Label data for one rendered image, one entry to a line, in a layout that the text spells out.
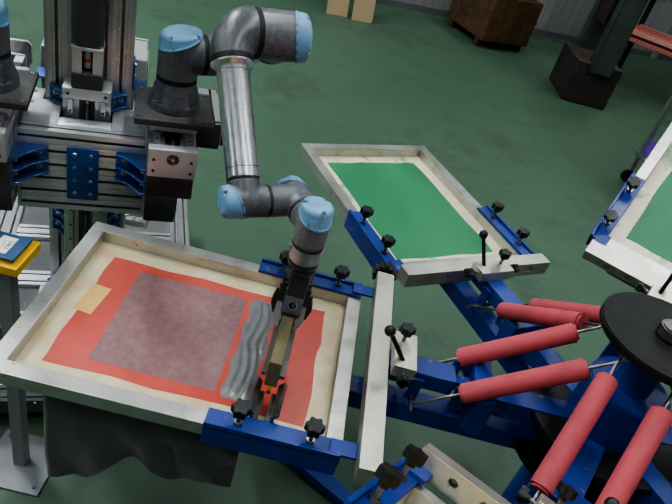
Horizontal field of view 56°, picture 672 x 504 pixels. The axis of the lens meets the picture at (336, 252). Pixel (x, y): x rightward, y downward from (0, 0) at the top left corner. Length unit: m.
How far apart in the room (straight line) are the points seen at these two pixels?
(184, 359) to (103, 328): 0.21
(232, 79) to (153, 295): 0.62
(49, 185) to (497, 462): 2.09
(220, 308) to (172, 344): 0.18
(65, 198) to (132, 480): 1.04
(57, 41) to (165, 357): 1.02
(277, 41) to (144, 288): 0.73
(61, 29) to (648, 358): 1.76
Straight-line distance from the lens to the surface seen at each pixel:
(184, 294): 1.76
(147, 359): 1.58
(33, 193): 2.11
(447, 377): 1.62
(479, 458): 2.94
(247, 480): 2.55
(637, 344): 1.55
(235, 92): 1.45
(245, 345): 1.63
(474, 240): 2.35
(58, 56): 2.12
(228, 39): 1.48
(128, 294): 1.74
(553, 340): 1.64
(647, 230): 2.39
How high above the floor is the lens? 2.12
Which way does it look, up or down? 35 degrees down
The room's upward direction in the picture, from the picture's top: 17 degrees clockwise
